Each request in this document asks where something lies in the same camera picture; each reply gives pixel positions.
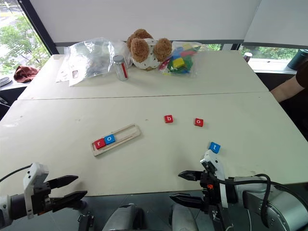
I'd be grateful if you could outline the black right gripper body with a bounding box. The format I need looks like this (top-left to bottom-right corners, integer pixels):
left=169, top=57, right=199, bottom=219
left=199, top=161, right=221, bottom=215

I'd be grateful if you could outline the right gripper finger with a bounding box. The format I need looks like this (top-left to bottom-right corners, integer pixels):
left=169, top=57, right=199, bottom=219
left=169, top=193, right=204, bottom=208
left=178, top=170, right=202, bottom=182

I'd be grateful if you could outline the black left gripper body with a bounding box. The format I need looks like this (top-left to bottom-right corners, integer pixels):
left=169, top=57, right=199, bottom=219
left=30, top=180, right=52, bottom=216

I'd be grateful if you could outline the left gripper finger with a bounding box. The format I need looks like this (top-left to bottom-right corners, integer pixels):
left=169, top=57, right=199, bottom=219
left=47, top=175, right=79, bottom=190
left=49, top=191, right=88, bottom=213

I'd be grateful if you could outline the blue letter tile t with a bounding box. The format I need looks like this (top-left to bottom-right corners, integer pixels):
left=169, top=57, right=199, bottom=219
left=208, top=141, right=221, bottom=154

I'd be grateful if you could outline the red letter tile r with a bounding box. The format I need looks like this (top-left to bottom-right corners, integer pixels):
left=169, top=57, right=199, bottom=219
left=93, top=139, right=107, bottom=150

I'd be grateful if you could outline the blue letter tile o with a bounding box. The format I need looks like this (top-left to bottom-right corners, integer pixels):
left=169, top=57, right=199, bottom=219
left=104, top=134, right=117, bottom=146

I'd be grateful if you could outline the wooden letter tray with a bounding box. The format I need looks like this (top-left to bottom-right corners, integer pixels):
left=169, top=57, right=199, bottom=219
left=91, top=123, right=142, bottom=157

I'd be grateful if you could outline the bag of coloured blocks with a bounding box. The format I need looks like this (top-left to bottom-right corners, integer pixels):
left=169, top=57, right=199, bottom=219
left=158, top=41, right=209, bottom=78

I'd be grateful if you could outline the grey rounded shape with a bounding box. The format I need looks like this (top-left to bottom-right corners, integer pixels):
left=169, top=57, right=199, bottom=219
left=169, top=204, right=201, bottom=231
left=105, top=203, right=145, bottom=231

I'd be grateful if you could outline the dark red cloth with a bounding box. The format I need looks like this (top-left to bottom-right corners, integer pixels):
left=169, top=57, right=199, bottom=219
left=13, top=65, right=40, bottom=83

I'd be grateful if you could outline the grey flat object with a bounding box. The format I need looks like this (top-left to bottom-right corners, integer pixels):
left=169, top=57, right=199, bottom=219
left=0, top=77, right=13, bottom=88

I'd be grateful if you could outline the clear plastic bag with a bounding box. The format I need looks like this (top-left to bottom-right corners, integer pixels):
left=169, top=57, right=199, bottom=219
left=55, top=37, right=132, bottom=88

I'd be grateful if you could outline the glass jar grey lid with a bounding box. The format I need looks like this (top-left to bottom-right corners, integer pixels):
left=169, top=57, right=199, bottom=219
left=113, top=54, right=129, bottom=82

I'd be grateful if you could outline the brown white plush toy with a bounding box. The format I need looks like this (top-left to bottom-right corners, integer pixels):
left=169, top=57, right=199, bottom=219
left=126, top=28, right=173, bottom=71

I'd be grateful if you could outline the dark green cylinder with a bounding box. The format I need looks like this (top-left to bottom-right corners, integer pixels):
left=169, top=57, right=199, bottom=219
left=287, top=49, right=308, bottom=71

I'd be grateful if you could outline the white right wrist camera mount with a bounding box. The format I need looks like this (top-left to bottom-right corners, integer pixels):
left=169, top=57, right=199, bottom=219
left=201, top=149, right=229, bottom=209

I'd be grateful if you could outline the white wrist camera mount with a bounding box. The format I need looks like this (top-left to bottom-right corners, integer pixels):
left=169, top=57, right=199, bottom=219
left=201, top=149, right=229, bottom=209
left=23, top=162, right=50, bottom=219

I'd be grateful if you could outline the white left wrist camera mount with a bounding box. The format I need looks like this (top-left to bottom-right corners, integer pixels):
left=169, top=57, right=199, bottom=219
left=23, top=162, right=50, bottom=219

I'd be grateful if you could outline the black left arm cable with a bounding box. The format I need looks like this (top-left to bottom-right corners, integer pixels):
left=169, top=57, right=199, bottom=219
left=0, top=164, right=33, bottom=183

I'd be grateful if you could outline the dark window frame post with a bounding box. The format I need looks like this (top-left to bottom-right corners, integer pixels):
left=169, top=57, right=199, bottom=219
left=17, top=0, right=60, bottom=55

